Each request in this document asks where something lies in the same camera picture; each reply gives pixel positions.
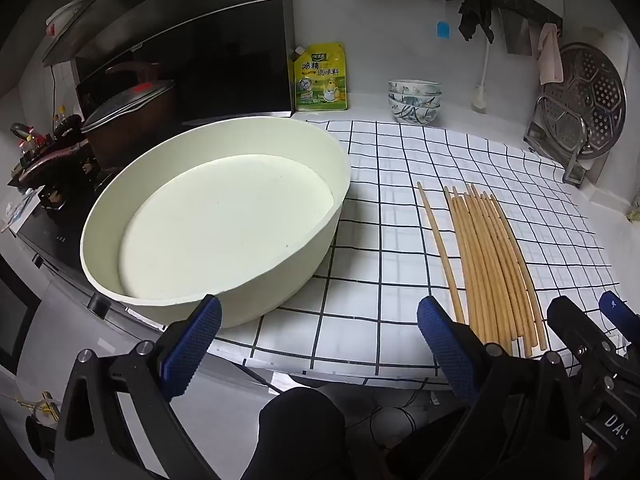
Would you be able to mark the blue patterned white bowl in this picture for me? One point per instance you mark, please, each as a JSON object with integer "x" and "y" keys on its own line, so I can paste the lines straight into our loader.
{"x": 415, "y": 101}
{"x": 415, "y": 115}
{"x": 415, "y": 86}

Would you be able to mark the blue white spatula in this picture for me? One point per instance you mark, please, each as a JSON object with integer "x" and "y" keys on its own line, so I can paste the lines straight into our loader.
{"x": 443, "y": 30}

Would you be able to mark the large round metal steamer plate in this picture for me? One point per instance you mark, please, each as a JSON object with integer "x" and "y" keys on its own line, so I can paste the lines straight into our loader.
{"x": 595, "y": 85}

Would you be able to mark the black range hood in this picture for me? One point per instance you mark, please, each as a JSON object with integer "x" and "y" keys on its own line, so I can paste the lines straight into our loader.
{"x": 200, "y": 60}

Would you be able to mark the row of condiment bottles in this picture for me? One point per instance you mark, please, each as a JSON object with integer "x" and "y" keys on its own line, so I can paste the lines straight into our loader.
{"x": 30, "y": 142}

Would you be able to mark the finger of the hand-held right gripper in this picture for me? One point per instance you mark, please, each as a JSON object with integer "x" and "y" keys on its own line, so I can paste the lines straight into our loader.
{"x": 620, "y": 312}
{"x": 575, "y": 322}

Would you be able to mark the black gas stove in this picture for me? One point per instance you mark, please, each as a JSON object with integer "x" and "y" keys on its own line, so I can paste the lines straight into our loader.
{"x": 55, "y": 240}

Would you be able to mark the cream round basin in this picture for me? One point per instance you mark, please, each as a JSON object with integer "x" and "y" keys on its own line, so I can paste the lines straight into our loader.
{"x": 225, "y": 210}

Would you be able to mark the black hanging rag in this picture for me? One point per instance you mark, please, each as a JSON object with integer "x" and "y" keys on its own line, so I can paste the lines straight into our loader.
{"x": 475, "y": 17}

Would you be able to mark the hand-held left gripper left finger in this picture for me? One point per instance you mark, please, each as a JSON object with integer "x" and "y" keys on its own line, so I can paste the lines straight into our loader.
{"x": 195, "y": 340}

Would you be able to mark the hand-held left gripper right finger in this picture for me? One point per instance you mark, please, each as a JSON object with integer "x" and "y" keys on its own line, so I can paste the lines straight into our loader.
{"x": 445, "y": 340}

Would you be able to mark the steel cleaver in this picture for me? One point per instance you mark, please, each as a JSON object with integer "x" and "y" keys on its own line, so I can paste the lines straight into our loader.
{"x": 517, "y": 35}

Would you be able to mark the bundle of wooden chopsticks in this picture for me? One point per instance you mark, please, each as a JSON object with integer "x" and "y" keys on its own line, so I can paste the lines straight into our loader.
{"x": 492, "y": 270}

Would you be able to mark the single wooden chopstick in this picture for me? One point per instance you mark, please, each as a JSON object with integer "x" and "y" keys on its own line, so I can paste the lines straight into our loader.
{"x": 440, "y": 252}

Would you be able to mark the small round metal steamer plate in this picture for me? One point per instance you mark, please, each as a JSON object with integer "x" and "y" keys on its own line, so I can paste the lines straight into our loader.
{"x": 562, "y": 120}

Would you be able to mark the metal pot lid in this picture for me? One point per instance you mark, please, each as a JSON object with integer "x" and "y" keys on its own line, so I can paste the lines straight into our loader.
{"x": 130, "y": 102}

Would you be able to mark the white black checked cloth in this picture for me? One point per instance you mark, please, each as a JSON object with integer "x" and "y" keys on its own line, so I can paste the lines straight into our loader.
{"x": 390, "y": 260}

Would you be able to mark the yellow seasoning pouch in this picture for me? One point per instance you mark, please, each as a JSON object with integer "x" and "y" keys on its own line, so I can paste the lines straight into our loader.
{"x": 320, "y": 80}

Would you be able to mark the white object with red mark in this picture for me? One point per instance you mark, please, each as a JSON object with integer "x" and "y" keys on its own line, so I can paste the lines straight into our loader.
{"x": 65, "y": 12}

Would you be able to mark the blue white paper card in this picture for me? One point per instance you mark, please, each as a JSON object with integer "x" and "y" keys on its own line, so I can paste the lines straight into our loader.
{"x": 20, "y": 210}

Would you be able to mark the pink hanging cloth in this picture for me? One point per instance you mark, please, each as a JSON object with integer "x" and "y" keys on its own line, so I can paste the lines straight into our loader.
{"x": 550, "y": 55}

